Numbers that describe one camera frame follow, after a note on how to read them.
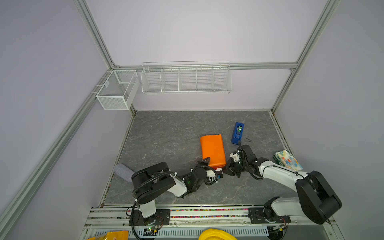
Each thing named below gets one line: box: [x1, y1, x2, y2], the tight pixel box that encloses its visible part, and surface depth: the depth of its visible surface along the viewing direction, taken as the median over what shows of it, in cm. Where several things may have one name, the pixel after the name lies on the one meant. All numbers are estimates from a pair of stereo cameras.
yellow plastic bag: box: [86, 230, 129, 240], surface depth 67 cm
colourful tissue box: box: [272, 149, 304, 171], surface depth 89 cm
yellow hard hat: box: [198, 228, 238, 240], surface depth 67 cm
